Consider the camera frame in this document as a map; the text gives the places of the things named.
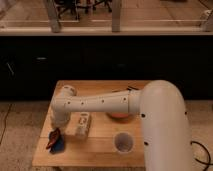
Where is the wooden board table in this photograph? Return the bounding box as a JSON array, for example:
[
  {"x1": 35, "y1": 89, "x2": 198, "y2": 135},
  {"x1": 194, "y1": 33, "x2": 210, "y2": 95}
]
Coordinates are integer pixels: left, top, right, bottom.
[{"x1": 31, "y1": 79, "x2": 150, "y2": 168}]

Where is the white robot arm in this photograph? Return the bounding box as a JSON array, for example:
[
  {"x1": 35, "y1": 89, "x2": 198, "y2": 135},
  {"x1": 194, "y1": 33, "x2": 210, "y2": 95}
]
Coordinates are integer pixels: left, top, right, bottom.
[{"x1": 51, "y1": 80, "x2": 195, "y2": 171}]

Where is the black floor cable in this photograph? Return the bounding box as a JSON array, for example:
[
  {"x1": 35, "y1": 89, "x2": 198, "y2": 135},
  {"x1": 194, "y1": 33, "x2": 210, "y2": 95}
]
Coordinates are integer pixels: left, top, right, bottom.
[{"x1": 191, "y1": 140, "x2": 213, "y2": 168}]

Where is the orange bowl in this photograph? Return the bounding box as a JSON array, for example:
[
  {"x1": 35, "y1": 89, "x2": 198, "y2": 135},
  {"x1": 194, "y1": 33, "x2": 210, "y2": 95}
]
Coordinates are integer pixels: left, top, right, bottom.
[{"x1": 106, "y1": 113, "x2": 130, "y2": 120}]

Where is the black low cabinet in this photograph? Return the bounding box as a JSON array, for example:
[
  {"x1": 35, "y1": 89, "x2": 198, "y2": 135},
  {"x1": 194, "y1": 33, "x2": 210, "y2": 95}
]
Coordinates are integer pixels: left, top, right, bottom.
[{"x1": 0, "y1": 35, "x2": 213, "y2": 100}]

